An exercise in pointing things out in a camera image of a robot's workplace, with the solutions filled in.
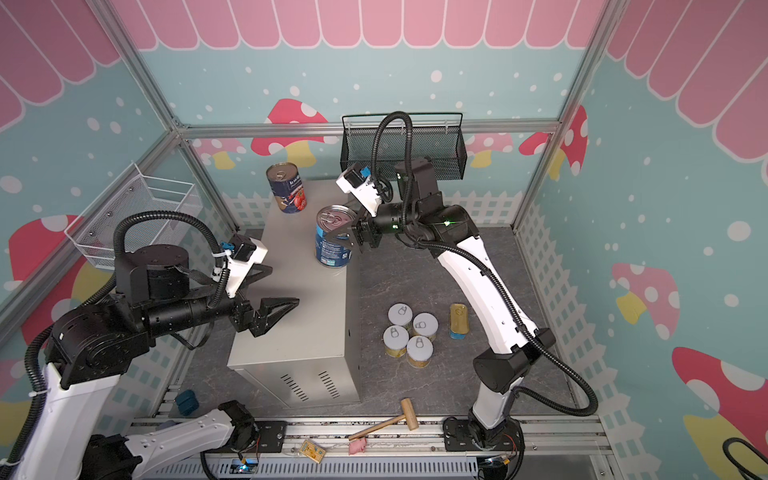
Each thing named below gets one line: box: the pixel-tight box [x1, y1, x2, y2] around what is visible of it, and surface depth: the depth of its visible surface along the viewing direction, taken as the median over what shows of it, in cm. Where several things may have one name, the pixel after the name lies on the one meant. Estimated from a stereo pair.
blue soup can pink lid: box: [315, 204, 357, 268], surface depth 61 cm
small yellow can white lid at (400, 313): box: [387, 302, 413, 325], surface depth 92 cm
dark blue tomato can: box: [266, 162, 307, 214], surface depth 73 cm
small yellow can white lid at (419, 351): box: [406, 335, 434, 369], surface depth 85 cm
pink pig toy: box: [348, 437, 367, 455], surface depth 73 cm
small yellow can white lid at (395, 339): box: [383, 325, 410, 358], surface depth 87 cm
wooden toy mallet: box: [348, 398, 419, 441], surface depth 78 cm
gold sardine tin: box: [449, 303, 470, 340], surface depth 94 cm
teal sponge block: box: [175, 389, 200, 416], surface depth 81 cm
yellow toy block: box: [299, 439, 326, 464], surface depth 73 cm
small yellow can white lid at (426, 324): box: [412, 311, 440, 340], surface depth 89 cm
